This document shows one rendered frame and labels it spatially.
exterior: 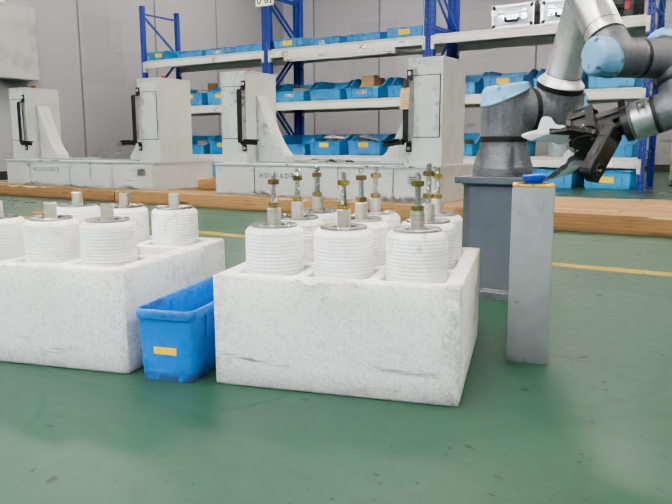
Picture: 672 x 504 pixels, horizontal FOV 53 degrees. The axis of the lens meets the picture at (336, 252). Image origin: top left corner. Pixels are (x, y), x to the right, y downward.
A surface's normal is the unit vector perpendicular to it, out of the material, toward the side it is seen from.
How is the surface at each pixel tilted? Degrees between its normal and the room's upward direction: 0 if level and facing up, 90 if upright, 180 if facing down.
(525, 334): 90
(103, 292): 90
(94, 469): 0
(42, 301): 90
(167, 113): 90
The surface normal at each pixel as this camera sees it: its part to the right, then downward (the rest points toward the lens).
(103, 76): 0.85, 0.08
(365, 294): -0.27, 0.15
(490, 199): -0.53, 0.14
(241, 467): 0.00, -0.99
